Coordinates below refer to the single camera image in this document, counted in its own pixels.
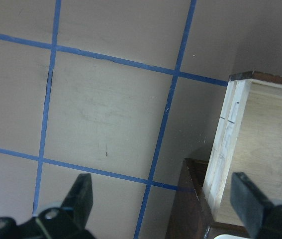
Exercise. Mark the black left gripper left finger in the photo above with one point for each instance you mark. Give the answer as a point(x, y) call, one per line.
point(78, 202)

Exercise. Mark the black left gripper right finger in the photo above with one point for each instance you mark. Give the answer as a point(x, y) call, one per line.
point(249, 203)

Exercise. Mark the light wooden drawer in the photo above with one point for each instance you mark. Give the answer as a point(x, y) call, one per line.
point(248, 139)

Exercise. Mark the white plastic tray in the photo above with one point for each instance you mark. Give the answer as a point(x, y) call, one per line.
point(225, 236)

